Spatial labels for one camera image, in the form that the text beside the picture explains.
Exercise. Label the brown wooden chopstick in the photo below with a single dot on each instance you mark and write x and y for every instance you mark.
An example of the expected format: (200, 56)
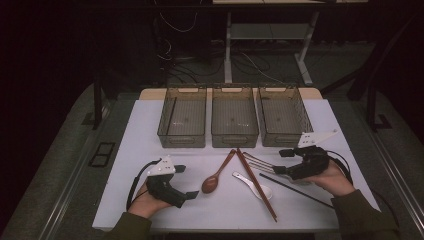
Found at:
(247, 172)
(250, 170)

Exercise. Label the black metal stand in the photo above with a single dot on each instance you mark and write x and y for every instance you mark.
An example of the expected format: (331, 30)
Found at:
(370, 106)
(97, 100)

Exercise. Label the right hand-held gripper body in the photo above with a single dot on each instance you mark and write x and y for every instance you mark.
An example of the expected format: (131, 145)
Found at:
(310, 163)

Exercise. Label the metal floor rail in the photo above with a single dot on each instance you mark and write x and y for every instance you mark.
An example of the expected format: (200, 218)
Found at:
(63, 200)
(400, 186)

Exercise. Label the person's right hand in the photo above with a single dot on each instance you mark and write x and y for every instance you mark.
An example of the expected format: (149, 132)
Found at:
(335, 181)

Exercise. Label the white table mat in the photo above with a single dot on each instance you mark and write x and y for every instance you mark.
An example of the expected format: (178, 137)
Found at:
(200, 213)

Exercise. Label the brown wooden spoon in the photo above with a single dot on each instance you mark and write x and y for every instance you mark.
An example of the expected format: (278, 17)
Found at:
(210, 185)

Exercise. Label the person's left hand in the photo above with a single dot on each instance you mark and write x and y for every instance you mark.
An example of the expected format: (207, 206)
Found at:
(145, 203)

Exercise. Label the smoky transparent plastic bin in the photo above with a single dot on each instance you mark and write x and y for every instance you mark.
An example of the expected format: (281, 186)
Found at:
(281, 116)
(234, 116)
(186, 116)

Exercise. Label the white metal desk frame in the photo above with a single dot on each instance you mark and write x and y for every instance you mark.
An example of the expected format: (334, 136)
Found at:
(270, 30)

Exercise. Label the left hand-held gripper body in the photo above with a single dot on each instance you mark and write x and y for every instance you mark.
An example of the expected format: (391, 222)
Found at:
(163, 190)

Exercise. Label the white ceramic spoon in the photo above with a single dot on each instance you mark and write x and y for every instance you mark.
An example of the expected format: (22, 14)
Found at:
(263, 192)

